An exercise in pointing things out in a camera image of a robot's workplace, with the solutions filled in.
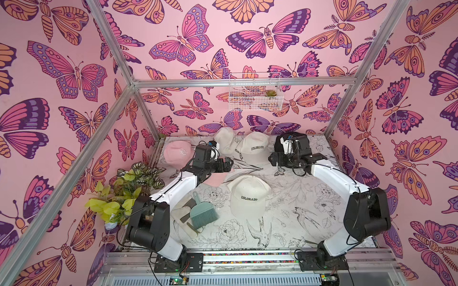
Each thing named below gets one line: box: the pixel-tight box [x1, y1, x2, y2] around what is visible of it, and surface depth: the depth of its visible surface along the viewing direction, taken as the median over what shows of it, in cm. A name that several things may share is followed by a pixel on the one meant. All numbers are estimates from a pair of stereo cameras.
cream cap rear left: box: [214, 126, 234, 155], surface depth 112 cm
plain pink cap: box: [202, 172, 228, 188], surface depth 102 cm
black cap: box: [280, 131, 311, 151], surface depth 71 cm
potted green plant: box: [85, 162, 167, 231], surface depth 74 cm
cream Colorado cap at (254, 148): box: [240, 131, 271, 165], surface depth 111 cm
